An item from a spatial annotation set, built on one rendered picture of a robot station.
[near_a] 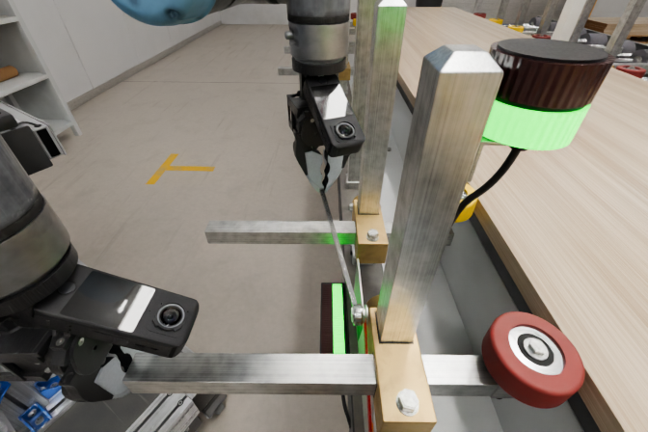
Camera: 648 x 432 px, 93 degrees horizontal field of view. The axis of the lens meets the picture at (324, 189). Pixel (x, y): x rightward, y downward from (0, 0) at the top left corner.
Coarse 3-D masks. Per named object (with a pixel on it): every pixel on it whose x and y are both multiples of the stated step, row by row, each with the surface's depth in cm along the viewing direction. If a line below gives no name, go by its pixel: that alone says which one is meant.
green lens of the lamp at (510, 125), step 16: (496, 112) 18; (512, 112) 17; (528, 112) 17; (544, 112) 17; (576, 112) 17; (496, 128) 18; (512, 128) 18; (528, 128) 17; (544, 128) 17; (560, 128) 17; (576, 128) 18; (512, 144) 18; (528, 144) 18; (544, 144) 18; (560, 144) 18
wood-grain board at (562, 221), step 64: (640, 128) 69; (512, 192) 50; (576, 192) 50; (640, 192) 50; (512, 256) 40; (576, 256) 39; (640, 256) 39; (576, 320) 33; (640, 320) 33; (640, 384) 28
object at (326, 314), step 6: (324, 288) 59; (330, 288) 59; (324, 294) 58; (330, 294) 58; (324, 300) 57; (330, 300) 57; (324, 306) 56; (330, 306) 56; (324, 312) 55; (330, 312) 55; (324, 318) 54; (330, 318) 54; (324, 324) 53; (330, 324) 53; (324, 330) 52; (330, 330) 52; (324, 336) 51; (330, 336) 51; (324, 342) 50; (330, 342) 50; (324, 348) 50; (330, 348) 50
